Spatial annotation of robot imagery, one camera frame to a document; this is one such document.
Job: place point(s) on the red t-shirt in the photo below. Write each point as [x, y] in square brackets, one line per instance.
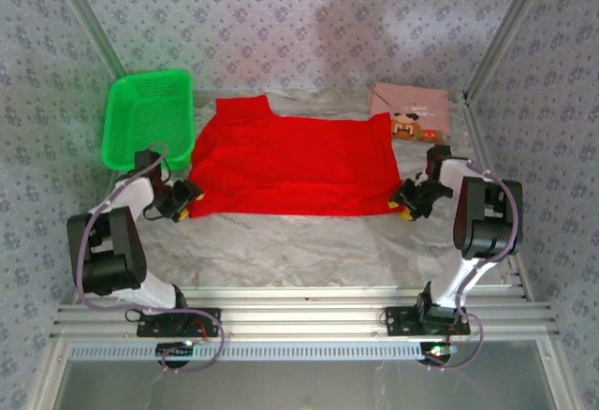
[290, 166]

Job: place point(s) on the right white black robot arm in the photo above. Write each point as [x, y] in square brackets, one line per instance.
[486, 223]

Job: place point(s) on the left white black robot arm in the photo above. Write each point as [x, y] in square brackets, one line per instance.
[126, 199]

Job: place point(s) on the green plastic basket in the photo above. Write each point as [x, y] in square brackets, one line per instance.
[145, 120]

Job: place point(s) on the folded pink printed t-shirt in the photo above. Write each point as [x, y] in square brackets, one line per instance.
[421, 101]

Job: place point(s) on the small circuit board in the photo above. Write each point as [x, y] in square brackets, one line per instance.
[175, 349]
[437, 350]

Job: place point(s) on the floral patterned backdrop cloth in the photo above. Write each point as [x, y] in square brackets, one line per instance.
[299, 7]

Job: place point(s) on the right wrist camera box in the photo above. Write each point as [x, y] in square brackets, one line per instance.
[422, 178]

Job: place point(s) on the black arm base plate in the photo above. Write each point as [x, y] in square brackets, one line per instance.
[206, 321]
[400, 321]

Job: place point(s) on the aluminium rail frame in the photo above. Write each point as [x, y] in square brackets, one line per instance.
[299, 307]

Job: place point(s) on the aluminium frame post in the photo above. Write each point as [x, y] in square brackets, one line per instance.
[89, 17]
[510, 21]

